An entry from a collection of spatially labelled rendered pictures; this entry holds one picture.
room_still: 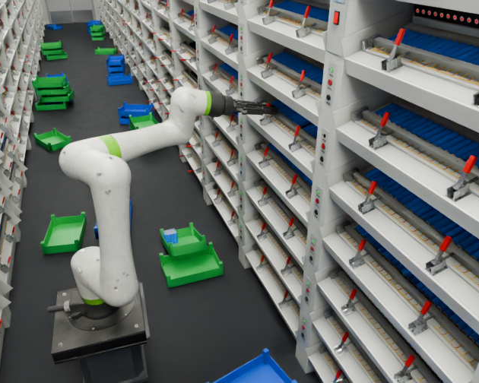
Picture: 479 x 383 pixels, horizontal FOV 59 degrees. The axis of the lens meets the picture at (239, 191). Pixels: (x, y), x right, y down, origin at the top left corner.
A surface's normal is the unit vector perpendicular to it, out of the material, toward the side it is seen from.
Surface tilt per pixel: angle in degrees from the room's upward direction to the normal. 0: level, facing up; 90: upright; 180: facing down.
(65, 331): 2
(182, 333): 0
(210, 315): 0
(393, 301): 18
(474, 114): 108
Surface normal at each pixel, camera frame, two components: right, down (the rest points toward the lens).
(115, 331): -0.04, -0.87
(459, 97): -0.29, -0.77
